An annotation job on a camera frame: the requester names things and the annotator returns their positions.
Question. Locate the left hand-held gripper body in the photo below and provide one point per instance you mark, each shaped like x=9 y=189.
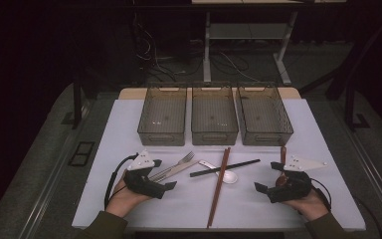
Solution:
x=142 y=186

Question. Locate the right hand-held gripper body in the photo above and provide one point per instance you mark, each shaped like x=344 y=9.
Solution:
x=293 y=189

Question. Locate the brown wooden spoon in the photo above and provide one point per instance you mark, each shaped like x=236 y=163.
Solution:
x=283 y=154

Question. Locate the metal knife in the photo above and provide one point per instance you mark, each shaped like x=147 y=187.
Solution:
x=182 y=167

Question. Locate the metal fork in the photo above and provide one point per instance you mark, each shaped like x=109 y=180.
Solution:
x=179 y=162

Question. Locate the black chopstick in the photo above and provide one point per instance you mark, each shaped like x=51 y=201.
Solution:
x=238 y=164

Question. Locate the white ceramic spoon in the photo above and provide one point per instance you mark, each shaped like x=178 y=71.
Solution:
x=229 y=177

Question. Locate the smoky clear plastic bin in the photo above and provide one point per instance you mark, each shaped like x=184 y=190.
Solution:
x=162 y=116
x=214 y=116
x=265 y=116

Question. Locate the person's left hand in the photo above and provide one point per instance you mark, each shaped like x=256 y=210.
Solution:
x=124 y=200

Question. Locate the person's right hand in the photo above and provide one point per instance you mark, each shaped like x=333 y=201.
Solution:
x=311 y=207

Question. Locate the black metal stand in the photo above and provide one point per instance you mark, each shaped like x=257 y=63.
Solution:
x=77 y=103
x=349 y=106

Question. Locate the white metal desk frame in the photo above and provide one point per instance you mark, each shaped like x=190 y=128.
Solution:
x=207 y=49

